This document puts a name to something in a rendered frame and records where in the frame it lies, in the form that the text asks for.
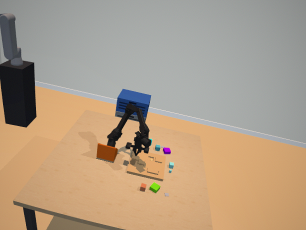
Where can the small teal cube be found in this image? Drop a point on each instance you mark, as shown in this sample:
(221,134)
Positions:
(157,147)

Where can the purple block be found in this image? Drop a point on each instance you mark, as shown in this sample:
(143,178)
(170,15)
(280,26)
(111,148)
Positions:
(166,150)

